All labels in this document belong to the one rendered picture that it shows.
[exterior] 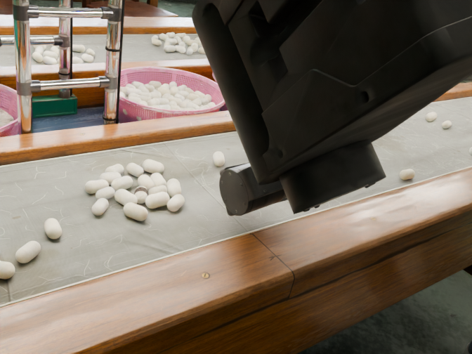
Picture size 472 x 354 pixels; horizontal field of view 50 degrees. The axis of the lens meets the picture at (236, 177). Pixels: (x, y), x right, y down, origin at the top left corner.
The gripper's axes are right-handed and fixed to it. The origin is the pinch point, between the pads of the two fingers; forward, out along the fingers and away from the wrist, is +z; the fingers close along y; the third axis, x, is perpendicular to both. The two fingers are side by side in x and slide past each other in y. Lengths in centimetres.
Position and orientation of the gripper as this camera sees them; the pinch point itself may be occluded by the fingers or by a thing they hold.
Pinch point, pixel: (226, 194)
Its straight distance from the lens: 78.5
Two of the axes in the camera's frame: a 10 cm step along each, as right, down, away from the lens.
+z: -5.2, 1.9, 8.3
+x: 2.6, 9.6, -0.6
